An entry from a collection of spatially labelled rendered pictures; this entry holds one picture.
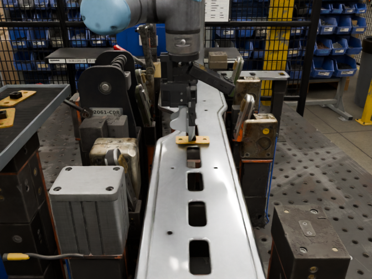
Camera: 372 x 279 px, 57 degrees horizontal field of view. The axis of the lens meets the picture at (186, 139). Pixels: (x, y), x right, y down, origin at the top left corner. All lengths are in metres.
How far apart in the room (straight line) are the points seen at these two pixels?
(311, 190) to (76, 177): 0.92
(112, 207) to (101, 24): 0.31
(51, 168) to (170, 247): 0.93
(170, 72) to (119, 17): 0.21
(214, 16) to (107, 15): 1.21
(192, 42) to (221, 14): 1.06
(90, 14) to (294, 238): 0.48
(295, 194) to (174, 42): 0.72
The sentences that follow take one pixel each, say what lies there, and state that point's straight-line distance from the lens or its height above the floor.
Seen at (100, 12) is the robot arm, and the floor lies 1.32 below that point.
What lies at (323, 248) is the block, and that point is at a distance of 0.55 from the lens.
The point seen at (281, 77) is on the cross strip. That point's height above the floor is 1.00.
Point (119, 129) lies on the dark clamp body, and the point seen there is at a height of 1.07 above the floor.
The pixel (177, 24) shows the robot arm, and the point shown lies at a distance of 0.73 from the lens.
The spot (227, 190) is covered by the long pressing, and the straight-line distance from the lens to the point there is 0.68.
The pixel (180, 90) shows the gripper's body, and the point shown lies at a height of 1.15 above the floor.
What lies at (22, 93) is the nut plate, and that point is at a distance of 0.77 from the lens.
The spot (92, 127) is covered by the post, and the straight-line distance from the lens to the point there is 0.73.
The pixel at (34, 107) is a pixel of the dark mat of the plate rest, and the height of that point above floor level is 1.16.
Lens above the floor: 1.39
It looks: 27 degrees down
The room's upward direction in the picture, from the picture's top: straight up
